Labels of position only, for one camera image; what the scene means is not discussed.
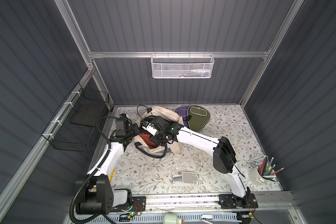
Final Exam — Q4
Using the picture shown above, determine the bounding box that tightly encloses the beige canvas tote bag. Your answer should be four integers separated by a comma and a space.
134, 106, 184, 159

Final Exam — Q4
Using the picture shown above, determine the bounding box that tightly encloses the red ping pong paddle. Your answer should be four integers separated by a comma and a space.
140, 133, 158, 148

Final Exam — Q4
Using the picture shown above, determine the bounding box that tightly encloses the purple paddle case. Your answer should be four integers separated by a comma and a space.
175, 105, 189, 128

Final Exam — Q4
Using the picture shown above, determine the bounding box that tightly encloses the olive green paddle case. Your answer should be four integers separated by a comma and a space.
187, 105, 211, 133

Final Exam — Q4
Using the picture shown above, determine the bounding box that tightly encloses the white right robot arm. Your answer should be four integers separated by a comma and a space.
140, 116, 248, 198

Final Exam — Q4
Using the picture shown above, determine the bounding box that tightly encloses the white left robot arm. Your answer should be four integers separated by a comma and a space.
70, 113, 140, 215

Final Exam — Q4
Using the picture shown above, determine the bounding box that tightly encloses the floral table mat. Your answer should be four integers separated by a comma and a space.
110, 105, 282, 195

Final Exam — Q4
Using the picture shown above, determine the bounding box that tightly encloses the pale green round canister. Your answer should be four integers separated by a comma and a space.
163, 213, 184, 224

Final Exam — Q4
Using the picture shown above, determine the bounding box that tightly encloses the white pencil cup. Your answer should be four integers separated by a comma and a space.
248, 156, 284, 186

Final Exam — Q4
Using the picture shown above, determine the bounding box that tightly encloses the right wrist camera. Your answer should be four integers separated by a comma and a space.
145, 123, 158, 136

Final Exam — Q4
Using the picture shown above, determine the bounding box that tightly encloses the grey plastic bracket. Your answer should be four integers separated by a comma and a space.
172, 171, 199, 186

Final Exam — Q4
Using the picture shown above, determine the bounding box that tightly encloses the black wire wall basket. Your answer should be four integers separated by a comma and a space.
42, 85, 110, 153

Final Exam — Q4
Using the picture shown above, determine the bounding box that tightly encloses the white wire mesh basket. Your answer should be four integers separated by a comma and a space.
150, 54, 215, 79

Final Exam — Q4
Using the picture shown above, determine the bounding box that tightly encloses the black corrugated cable conduit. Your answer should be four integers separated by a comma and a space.
69, 116, 121, 224

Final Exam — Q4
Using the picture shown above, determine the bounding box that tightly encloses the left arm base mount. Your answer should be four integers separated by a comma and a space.
119, 197, 147, 212

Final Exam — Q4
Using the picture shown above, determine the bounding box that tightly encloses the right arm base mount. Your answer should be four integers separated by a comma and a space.
218, 192, 259, 209

